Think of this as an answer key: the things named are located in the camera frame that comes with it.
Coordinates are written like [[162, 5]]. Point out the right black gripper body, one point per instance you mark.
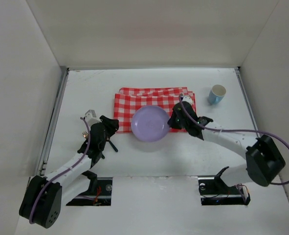
[[174, 121]]

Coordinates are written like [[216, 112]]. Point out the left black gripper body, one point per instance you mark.
[[109, 125]]

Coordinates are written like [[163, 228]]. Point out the purple plastic plate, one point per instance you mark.
[[150, 123]]

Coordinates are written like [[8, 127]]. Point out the red white checkered cloth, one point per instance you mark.
[[128, 100]]

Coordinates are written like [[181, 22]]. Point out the light blue mug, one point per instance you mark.
[[216, 94]]

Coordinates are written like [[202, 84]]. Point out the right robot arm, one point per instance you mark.
[[263, 159]]

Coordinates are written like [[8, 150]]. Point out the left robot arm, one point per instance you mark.
[[74, 181]]

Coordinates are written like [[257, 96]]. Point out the gold fork dark handle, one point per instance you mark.
[[85, 135]]

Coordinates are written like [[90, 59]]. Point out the gold knife dark handle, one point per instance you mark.
[[112, 145]]

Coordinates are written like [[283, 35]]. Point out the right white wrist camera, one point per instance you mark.
[[186, 98]]

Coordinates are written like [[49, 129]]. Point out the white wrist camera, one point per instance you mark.
[[91, 118], [186, 98]]

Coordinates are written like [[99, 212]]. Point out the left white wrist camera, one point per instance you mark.
[[91, 118]]

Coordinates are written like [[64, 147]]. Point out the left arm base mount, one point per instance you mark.
[[97, 194]]

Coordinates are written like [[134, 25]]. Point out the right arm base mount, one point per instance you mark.
[[215, 192]]

